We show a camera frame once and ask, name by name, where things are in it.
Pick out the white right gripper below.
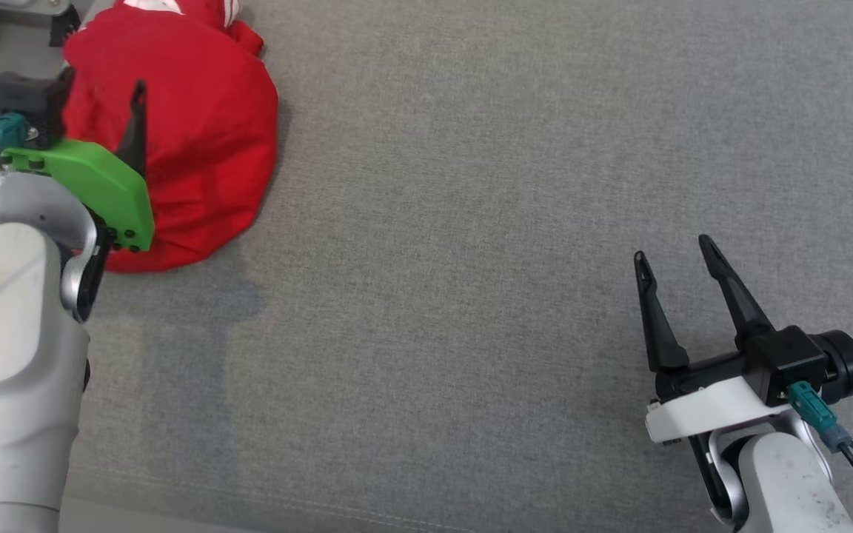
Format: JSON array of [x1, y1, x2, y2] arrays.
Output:
[[634, 234, 797, 445]]

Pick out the red shorts with white stripe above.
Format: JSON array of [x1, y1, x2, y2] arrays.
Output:
[[62, 4, 279, 275]]

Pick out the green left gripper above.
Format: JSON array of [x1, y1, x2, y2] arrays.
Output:
[[1, 80, 155, 252]]

